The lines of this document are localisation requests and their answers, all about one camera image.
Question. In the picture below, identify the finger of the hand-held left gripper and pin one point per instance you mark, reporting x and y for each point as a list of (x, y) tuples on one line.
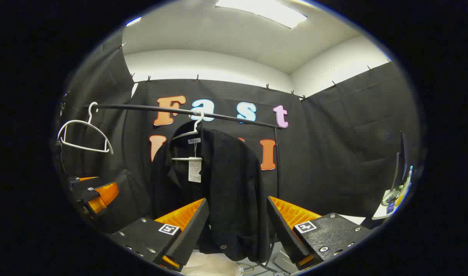
[(78, 183), (105, 195)]

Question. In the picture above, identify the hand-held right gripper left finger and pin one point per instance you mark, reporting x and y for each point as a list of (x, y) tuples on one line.
[(191, 234)]

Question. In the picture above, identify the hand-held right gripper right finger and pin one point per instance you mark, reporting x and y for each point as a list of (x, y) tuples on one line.
[(283, 234)]

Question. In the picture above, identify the white fabric laundry hamper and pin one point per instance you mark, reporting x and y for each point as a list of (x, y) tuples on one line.
[(211, 264)]

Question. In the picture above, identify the black jacket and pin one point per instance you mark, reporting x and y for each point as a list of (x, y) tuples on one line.
[(230, 184)]

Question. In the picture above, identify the white plastic hanger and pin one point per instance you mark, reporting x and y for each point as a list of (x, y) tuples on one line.
[(184, 158), (89, 115)]

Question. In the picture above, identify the black clothes rack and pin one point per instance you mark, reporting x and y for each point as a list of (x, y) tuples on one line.
[(142, 108)]

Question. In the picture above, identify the grey ridged panel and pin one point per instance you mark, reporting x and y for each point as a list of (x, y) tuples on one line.
[(285, 263)]

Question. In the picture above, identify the white flat panel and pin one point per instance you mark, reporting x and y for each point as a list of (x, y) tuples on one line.
[(350, 219)]

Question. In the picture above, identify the black backdrop cloth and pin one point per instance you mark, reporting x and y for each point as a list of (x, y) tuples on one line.
[(333, 153)]

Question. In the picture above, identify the white side table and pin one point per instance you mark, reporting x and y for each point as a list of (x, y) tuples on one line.
[(381, 214)]

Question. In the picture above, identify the round silver object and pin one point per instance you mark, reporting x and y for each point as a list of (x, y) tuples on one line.
[(391, 197)]

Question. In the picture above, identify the clear plastic bottle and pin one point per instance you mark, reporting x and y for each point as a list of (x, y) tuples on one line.
[(409, 175)]

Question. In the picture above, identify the dark monitor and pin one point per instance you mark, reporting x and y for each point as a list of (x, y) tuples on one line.
[(402, 161)]

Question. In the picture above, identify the ceiling light panel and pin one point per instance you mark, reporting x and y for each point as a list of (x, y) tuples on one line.
[(133, 21), (264, 11)]

